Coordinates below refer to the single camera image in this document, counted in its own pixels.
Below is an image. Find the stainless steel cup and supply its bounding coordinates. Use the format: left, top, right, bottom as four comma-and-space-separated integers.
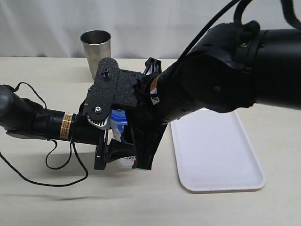
80, 30, 111, 79

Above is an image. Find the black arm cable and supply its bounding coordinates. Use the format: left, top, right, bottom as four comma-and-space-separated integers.
176, 0, 299, 64
0, 81, 89, 187

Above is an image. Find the white plastic tray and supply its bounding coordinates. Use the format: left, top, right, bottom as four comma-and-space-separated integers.
170, 109, 266, 193

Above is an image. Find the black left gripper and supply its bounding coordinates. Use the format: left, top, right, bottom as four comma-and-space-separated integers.
71, 101, 136, 170

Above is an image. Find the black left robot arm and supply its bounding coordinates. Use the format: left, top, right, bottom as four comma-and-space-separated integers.
0, 85, 136, 170

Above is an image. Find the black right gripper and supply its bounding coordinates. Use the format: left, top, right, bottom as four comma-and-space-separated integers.
83, 58, 172, 170

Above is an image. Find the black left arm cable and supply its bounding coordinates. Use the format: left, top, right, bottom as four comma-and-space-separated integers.
0, 81, 89, 187

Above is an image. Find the clear plastic container with label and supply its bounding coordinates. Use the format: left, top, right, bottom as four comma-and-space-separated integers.
110, 110, 135, 169

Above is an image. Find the white backdrop curtain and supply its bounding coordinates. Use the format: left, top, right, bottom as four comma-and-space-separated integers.
0, 0, 301, 59

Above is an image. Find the blue container lid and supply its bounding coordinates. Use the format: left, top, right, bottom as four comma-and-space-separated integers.
110, 109, 129, 137

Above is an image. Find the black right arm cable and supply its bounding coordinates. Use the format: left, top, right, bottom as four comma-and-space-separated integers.
176, 0, 299, 64

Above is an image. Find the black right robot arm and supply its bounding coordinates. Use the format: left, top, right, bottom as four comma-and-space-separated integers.
83, 21, 301, 170

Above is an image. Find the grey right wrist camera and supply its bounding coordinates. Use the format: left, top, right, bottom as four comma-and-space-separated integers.
87, 116, 110, 130

